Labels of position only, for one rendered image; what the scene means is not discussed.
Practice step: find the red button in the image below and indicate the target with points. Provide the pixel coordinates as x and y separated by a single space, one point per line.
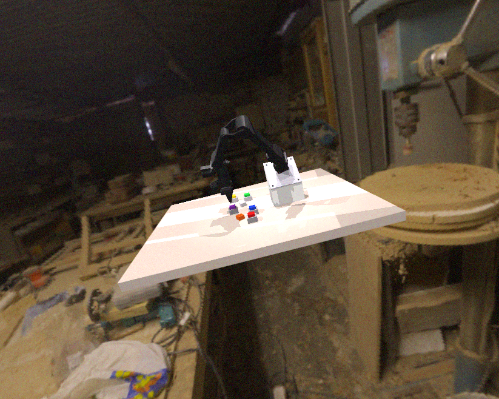
251 217

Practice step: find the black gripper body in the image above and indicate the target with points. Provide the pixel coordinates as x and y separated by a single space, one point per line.
226 189

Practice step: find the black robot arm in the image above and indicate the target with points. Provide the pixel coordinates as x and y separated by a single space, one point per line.
244 129

